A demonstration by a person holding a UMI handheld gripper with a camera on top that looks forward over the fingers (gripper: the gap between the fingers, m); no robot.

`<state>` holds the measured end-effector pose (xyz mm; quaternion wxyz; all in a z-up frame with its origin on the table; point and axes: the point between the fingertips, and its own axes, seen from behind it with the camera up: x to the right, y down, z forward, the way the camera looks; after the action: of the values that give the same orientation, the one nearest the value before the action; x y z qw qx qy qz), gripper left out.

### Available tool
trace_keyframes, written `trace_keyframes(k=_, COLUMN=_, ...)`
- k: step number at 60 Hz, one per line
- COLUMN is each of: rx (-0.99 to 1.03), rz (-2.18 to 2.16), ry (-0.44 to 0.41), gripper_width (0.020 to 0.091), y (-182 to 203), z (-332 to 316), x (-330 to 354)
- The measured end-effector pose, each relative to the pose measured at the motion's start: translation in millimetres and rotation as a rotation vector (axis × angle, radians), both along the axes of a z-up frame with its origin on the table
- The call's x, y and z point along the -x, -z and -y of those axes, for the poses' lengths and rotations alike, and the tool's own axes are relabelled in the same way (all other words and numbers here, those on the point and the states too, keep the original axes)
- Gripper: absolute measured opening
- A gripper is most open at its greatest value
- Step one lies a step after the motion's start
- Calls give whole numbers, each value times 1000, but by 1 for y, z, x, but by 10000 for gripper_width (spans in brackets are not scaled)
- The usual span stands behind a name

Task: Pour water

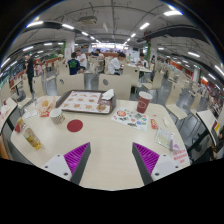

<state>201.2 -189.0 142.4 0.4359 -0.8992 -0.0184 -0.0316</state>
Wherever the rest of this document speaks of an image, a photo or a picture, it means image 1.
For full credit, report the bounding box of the clear bottle of yellow tea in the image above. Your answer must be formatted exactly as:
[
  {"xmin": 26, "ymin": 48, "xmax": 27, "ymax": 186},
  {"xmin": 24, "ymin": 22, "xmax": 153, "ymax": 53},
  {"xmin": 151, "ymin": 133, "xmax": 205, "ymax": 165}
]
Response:
[{"xmin": 22, "ymin": 127, "xmax": 43, "ymax": 151}]

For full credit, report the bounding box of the white paper napkin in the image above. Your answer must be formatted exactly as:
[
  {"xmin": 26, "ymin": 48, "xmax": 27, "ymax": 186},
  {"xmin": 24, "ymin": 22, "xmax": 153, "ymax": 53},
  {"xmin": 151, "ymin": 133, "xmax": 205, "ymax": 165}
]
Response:
[{"xmin": 101, "ymin": 88, "xmax": 116, "ymax": 101}]

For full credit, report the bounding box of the brown houndstooth mug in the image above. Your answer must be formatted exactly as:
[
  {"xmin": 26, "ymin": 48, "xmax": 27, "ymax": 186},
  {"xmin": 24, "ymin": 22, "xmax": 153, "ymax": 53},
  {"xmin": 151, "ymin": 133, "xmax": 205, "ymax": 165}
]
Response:
[{"xmin": 49, "ymin": 107, "xmax": 66, "ymax": 126}]

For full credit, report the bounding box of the orange white food wrapper bag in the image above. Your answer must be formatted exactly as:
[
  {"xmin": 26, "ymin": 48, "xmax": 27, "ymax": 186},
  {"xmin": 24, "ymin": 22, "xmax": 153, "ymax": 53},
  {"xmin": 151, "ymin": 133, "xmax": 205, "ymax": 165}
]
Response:
[{"xmin": 34, "ymin": 95, "xmax": 61, "ymax": 116}]

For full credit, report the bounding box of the flat round red coaster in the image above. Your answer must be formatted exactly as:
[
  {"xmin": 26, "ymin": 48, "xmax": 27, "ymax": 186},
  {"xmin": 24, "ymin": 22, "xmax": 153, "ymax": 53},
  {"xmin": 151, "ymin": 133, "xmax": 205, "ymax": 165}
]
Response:
[{"xmin": 66, "ymin": 119, "xmax": 84, "ymax": 133}]

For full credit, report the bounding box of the white paper with red print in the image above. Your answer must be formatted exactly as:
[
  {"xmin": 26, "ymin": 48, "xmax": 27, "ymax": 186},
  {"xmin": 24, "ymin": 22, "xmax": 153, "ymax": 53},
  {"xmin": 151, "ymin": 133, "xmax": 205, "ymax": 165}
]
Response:
[{"xmin": 169, "ymin": 148, "xmax": 191, "ymax": 166}]

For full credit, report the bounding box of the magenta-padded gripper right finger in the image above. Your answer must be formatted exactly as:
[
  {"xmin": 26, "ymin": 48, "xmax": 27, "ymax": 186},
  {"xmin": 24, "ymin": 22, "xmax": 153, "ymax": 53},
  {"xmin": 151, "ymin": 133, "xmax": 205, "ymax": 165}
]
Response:
[{"xmin": 131, "ymin": 142, "xmax": 184, "ymax": 186}]

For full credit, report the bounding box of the ceiling air conditioner unit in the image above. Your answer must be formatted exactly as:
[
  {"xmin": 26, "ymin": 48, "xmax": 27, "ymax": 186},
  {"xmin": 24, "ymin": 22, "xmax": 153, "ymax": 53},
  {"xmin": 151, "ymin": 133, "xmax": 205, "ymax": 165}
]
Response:
[{"xmin": 77, "ymin": 15, "xmax": 98, "ymax": 27}]

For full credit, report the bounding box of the clear wrapped leaflet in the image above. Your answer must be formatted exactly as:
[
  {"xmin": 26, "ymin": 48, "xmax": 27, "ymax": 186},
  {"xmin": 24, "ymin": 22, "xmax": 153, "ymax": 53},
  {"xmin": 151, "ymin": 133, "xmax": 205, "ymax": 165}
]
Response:
[{"xmin": 154, "ymin": 127, "xmax": 175, "ymax": 150}]

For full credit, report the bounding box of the white printed card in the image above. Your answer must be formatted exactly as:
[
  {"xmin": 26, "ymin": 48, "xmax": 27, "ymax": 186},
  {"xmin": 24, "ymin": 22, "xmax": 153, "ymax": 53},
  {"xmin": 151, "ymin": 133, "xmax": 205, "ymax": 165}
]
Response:
[{"xmin": 21, "ymin": 109, "xmax": 38, "ymax": 120}]

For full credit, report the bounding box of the red paper cup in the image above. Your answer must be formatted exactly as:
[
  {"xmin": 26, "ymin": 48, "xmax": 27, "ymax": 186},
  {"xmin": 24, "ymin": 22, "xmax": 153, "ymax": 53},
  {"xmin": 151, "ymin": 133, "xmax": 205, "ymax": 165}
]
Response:
[{"xmin": 136, "ymin": 90, "xmax": 154, "ymax": 114}]

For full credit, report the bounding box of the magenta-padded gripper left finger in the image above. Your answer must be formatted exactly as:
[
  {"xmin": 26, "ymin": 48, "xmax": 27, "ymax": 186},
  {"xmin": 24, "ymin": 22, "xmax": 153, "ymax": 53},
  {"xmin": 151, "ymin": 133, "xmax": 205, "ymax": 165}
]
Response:
[{"xmin": 42, "ymin": 142, "xmax": 92, "ymax": 186}]

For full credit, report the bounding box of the group of beige chairs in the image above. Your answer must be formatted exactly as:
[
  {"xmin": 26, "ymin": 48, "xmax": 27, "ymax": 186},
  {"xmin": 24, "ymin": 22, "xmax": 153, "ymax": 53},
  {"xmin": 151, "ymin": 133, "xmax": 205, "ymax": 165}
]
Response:
[{"xmin": 84, "ymin": 54, "xmax": 208, "ymax": 121}]

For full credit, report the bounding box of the person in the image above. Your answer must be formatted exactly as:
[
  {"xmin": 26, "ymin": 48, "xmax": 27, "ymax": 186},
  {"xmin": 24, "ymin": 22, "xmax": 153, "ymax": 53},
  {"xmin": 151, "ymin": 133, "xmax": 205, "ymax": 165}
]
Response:
[
  {"xmin": 136, "ymin": 53, "xmax": 149, "ymax": 69},
  {"xmin": 67, "ymin": 51, "xmax": 81, "ymax": 76},
  {"xmin": 209, "ymin": 128, "xmax": 224, "ymax": 161},
  {"xmin": 54, "ymin": 53, "xmax": 66, "ymax": 74},
  {"xmin": 75, "ymin": 49, "xmax": 88, "ymax": 71},
  {"xmin": 107, "ymin": 52, "xmax": 127, "ymax": 76},
  {"xmin": 24, "ymin": 54, "xmax": 36, "ymax": 94}
]

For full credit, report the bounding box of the neighbouring beige table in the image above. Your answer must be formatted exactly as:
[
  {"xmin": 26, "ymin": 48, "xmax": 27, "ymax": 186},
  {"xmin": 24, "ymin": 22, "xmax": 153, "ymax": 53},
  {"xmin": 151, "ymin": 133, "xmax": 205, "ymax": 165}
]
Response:
[
  {"xmin": 195, "ymin": 109, "xmax": 219, "ymax": 148},
  {"xmin": 0, "ymin": 97, "xmax": 19, "ymax": 134}
]

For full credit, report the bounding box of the dark food tray with liner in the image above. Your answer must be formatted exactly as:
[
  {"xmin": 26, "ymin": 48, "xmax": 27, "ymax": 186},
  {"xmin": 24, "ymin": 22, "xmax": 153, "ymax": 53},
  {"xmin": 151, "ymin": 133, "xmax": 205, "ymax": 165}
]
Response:
[{"xmin": 55, "ymin": 89, "xmax": 118, "ymax": 115}]

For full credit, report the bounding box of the group of ceiling lights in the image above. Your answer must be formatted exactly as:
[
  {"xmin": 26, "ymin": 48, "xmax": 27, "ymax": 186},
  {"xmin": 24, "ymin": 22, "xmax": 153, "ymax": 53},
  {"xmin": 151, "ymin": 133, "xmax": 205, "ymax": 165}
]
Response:
[{"xmin": 0, "ymin": 9, "xmax": 224, "ymax": 84}]

